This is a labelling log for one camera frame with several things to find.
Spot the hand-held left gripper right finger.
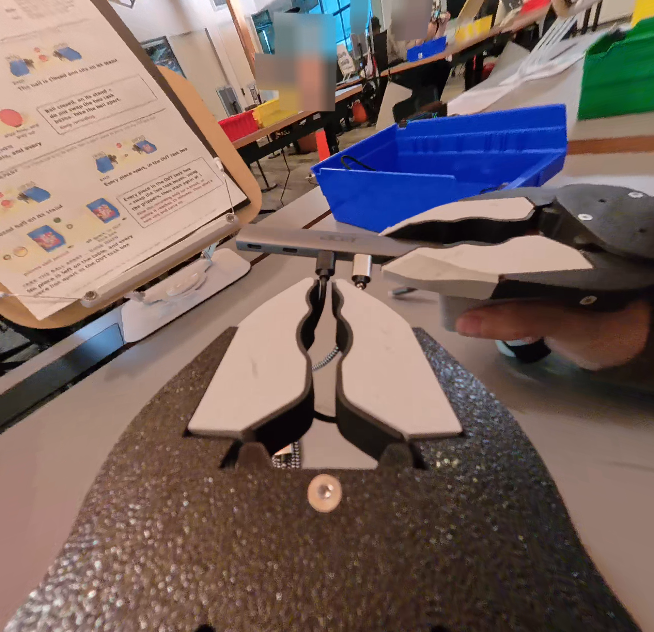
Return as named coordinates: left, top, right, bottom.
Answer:
left=331, top=278, right=464, bottom=462

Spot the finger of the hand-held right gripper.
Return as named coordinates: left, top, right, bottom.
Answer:
left=380, top=235, right=594, bottom=301
left=379, top=190, right=559, bottom=246

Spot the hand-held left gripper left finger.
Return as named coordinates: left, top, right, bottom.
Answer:
left=186, top=277, right=320, bottom=445

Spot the blue plastic bin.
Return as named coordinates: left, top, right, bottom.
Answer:
left=311, top=104, right=569, bottom=234

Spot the braided usb-c cable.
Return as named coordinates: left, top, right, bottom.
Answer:
left=273, top=254, right=374, bottom=469

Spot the black usb-c cable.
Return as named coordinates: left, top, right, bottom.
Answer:
left=314, top=251, right=338, bottom=311

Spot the grey usb hub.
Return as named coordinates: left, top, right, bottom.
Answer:
left=235, top=224, right=417, bottom=260

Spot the person's right hand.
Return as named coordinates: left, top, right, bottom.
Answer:
left=455, top=299, right=654, bottom=372

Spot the green plastic bin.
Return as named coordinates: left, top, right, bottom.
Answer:
left=577, top=26, right=654, bottom=121

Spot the small blue bin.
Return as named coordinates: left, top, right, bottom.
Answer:
left=406, top=36, right=448, bottom=63

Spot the instruction sheet on stand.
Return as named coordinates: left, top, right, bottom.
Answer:
left=0, top=0, right=262, bottom=344

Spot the long wooden table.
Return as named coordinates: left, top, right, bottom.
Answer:
left=232, top=54, right=512, bottom=154

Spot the small yellow bin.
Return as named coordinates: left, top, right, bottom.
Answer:
left=253, top=99, right=298, bottom=127

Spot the small red bin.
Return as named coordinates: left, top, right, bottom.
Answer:
left=219, top=109, right=259, bottom=143

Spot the printed instruction sheet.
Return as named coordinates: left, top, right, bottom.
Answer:
left=0, top=0, right=248, bottom=320

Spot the framed wall picture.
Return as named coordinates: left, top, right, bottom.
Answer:
left=140, top=36, right=186, bottom=78

